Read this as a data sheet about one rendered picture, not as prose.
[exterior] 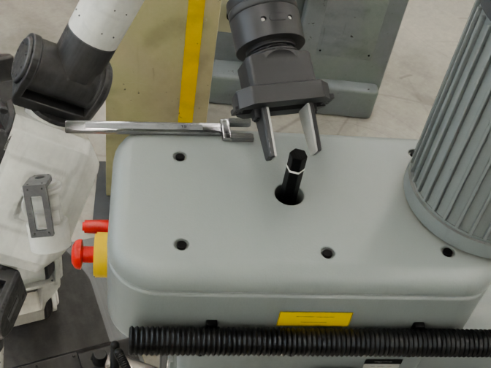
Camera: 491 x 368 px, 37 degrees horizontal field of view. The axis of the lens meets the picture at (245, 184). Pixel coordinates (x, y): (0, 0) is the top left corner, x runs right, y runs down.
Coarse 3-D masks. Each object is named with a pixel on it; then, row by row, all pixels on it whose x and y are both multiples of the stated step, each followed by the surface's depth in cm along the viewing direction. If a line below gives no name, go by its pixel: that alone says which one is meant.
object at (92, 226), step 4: (88, 220) 107; (92, 220) 108; (96, 220) 108; (100, 220) 108; (104, 220) 108; (108, 220) 108; (84, 224) 107; (88, 224) 107; (92, 224) 107; (96, 224) 107; (100, 224) 107; (104, 224) 107; (84, 228) 107; (88, 228) 107; (92, 228) 107; (96, 228) 107; (100, 228) 107; (104, 228) 107; (84, 232) 107; (88, 232) 107; (92, 232) 107; (96, 232) 107
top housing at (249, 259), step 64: (128, 192) 88; (192, 192) 89; (256, 192) 91; (320, 192) 92; (384, 192) 94; (128, 256) 81; (192, 256) 82; (256, 256) 83; (320, 256) 85; (384, 256) 86; (448, 256) 88; (128, 320) 87; (192, 320) 87; (256, 320) 88; (320, 320) 88; (384, 320) 90; (448, 320) 91
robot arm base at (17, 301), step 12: (0, 276) 129; (12, 276) 129; (12, 288) 128; (24, 288) 134; (0, 300) 126; (12, 300) 129; (24, 300) 136; (0, 312) 126; (12, 312) 131; (0, 324) 126; (12, 324) 133; (0, 336) 128
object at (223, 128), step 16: (80, 128) 93; (96, 128) 94; (112, 128) 94; (128, 128) 95; (144, 128) 95; (160, 128) 95; (176, 128) 96; (192, 128) 96; (208, 128) 97; (224, 128) 97
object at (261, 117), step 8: (256, 112) 87; (264, 112) 87; (256, 120) 88; (264, 120) 87; (264, 128) 87; (272, 128) 87; (264, 136) 87; (272, 136) 87; (264, 144) 87; (272, 144) 86; (264, 152) 88; (272, 152) 86; (272, 160) 88
